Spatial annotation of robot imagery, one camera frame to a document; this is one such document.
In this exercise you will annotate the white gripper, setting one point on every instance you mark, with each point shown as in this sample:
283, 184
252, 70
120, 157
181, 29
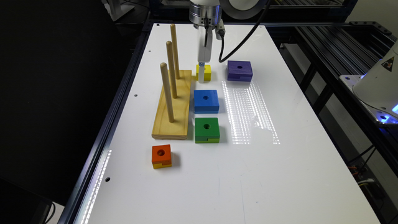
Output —
205, 40

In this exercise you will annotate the yellow block with hole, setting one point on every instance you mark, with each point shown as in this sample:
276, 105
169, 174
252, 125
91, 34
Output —
207, 72

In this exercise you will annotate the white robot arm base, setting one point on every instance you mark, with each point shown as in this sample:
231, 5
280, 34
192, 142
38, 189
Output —
377, 89

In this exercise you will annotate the purple block with hole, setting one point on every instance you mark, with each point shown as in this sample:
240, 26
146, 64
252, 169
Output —
239, 71

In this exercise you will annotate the blue block with hole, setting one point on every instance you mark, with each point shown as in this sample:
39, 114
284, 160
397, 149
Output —
206, 101

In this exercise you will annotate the green block with hole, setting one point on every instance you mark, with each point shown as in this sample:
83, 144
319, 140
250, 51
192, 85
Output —
207, 130

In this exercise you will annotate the orange block with hole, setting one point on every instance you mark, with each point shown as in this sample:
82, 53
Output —
161, 156

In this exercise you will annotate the front wooden peg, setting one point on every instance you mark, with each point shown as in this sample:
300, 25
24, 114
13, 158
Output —
167, 91

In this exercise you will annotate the wooden peg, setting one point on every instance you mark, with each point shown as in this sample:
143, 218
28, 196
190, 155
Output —
167, 91
173, 33
170, 58

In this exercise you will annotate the middle wooden peg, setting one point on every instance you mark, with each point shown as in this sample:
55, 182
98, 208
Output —
170, 58

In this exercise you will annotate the rear wooden peg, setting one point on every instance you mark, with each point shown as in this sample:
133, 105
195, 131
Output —
173, 33

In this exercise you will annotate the wooden peg board base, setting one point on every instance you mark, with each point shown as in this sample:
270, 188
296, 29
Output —
178, 130

